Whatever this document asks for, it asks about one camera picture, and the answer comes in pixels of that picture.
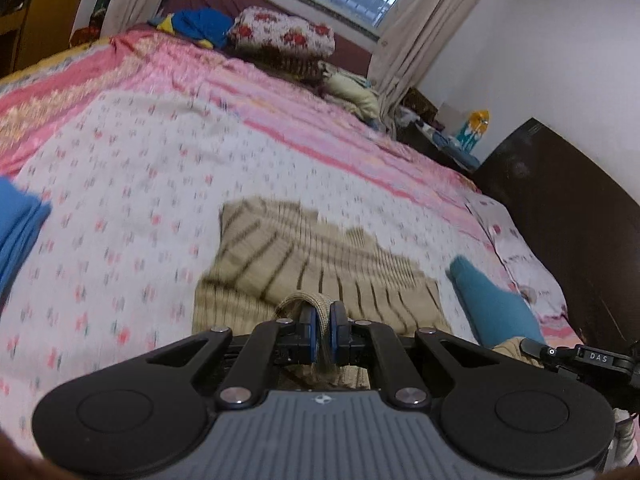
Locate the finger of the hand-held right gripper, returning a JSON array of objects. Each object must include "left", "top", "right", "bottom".
[{"left": 520, "top": 338, "right": 581, "bottom": 371}]

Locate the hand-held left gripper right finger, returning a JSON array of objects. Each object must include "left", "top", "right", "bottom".
[{"left": 327, "top": 302, "right": 506, "bottom": 409}]

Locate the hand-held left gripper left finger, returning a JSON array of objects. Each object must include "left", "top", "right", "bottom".
[{"left": 145, "top": 305, "right": 321, "bottom": 411}]

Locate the beige striped ribbed sweater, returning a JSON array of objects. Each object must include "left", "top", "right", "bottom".
[{"left": 192, "top": 199, "right": 543, "bottom": 392}]

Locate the teal blue garment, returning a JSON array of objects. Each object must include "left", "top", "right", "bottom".
[{"left": 446, "top": 255, "right": 549, "bottom": 347}]

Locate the white pink print pillow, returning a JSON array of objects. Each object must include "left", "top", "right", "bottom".
[{"left": 465, "top": 195, "right": 569, "bottom": 319}]

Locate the dark wooden headboard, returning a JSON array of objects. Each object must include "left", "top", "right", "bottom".
[{"left": 472, "top": 117, "right": 640, "bottom": 362}]

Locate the dark nightstand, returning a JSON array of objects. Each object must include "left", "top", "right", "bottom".
[{"left": 395, "top": 119, "right": 482, "bottom": 177}]

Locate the dark blue cloth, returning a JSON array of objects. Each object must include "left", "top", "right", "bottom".
[{"left": 434, "top": 132, "right": 482, "bottom": 169}]

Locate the white cherry print bed sheet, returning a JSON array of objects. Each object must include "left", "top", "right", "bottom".
[{"left": 0, "top": 91, "right": 551, "bottom": 453}]

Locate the yellow blue toy bottle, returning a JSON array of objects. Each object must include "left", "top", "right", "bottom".
[{"left": 462, "top": 109, "right": 492, "bottom": 154}]

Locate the brown handbag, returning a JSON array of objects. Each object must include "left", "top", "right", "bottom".
[{"left": 402, "top": 87, "right": 439, "bottom": 129}]

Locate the cream pillow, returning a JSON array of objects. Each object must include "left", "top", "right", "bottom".
[{"left": 319, "top": 61, "right": 385, "bottom": 120}]

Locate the brown checkered cushion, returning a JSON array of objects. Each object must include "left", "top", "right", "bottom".
[{"left": 234, "top": 45, "right": 327, "bottom": 84}]

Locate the pink patterned blanket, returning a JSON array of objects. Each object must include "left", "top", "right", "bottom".
[{"left": 0, "top": 30, "right": 577, "bottom": 347}]

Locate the red floral pillow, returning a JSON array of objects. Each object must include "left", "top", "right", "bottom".
[{"left": 227, "top": 6, "right": 336, "bottom": 59}]

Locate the folded blue knit garment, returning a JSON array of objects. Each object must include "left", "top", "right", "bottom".
[{"left": 0, "top": 176, "right": 53, "bottom": 307}]

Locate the blue and yellow cloth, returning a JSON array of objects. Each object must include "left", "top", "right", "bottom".
[{"left": 151, "top": 8, "right": 237, "bottom": 51}]

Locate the wooden desk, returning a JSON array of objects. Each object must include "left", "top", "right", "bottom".
[{"left": 0, "top": 0, "right": 96, "bottom": 79}]

